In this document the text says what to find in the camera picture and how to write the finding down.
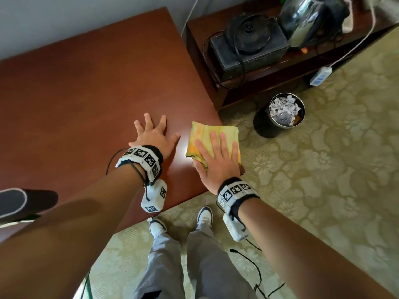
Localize person's left hand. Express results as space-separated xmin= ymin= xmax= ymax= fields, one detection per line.
xmin=128 ymin=113 xmax=181 ymax=161

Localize person's right hand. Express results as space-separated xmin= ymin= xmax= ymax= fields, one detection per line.
xmin=192 ymin=131 xmax=242 ymax=196

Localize yellow cleaning cloth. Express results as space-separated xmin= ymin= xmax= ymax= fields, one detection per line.
xmin=186 ymin=121 xmax=242 ymax=171

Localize black kettle base with cord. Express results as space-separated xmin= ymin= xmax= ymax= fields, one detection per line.
xmin=202 ymin=14 xmax=272 ymax=90

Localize black tissue box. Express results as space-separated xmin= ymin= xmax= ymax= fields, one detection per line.
xmin=208 ymin=15 xmax=290 ymax=82

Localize steel electric kettle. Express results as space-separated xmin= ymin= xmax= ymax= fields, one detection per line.
xmin=278 ymin=0 xmax=350 ymax=49

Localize person's right forearm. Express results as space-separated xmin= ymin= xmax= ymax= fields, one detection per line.
xmin=240 ymin=197 xmax=397 ymax=299

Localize person's left forearm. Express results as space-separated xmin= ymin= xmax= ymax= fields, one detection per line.
xmin=0 ymin=166 xmax=147 ymax=299

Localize white sneaker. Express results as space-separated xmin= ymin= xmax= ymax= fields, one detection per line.
xmin=197 ymin=206 xmax=214 ymax=231
xmin=149 ymin=218 xmax=167 ymax=240

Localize round metal trash bin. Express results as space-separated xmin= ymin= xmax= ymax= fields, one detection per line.
xmin=253 ymin=92 xmax=306 ymax=139

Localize red-brown wooden table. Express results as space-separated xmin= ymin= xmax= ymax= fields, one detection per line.
xmin=0 ymin=6 xmax=246 ymax=243

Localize light grey trousers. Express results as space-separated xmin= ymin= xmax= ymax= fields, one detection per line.
xmin=134 ymin=225 xmax=259 ymax=299

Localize low wooden television stand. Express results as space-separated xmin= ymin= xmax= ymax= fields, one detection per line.
xmin=185 ymin=0 xmax=399 ymax=112

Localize black grey sleeve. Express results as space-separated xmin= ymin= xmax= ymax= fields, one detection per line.
xmin=0 ymin=187 xmax=59 ymax=226

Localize left wrist marker strap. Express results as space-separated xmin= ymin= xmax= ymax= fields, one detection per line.
xmin=115 ymin=145 xmax=164 ymax=186

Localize wrist marker strap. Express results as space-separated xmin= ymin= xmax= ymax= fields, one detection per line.
xmin=115 ymin=145 xmax=164 ymax=186
xmin=217 ymin=177 xmax=261 ymax=220

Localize right wrist marker strap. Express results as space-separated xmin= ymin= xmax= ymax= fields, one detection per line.
xmin=217 ymin=177 xmax=261 ymax=220

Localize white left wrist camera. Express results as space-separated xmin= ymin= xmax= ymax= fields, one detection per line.
xmin=141 ymin=179 xmax=168 ymax=214

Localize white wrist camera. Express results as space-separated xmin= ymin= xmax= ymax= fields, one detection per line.
xmin=141 ymin=179 xmax=168 ymax=214
xmin=222 ymin=212 xmax=249 ymax=243

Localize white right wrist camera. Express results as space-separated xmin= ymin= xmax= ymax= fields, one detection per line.
xmin=222 ymin=212 xmax=249 ymax=243

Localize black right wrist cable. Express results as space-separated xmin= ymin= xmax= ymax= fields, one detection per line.
xmin=244 ymin=238 xmax=286 ymax=299

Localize white power strip cable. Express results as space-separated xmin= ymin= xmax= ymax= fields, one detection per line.
xmin=180 ymin=0 xmax=201 ymax=38

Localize green cable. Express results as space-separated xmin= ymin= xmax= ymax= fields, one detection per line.
xmin=79 ymin=270 xmax=93 ymax=299

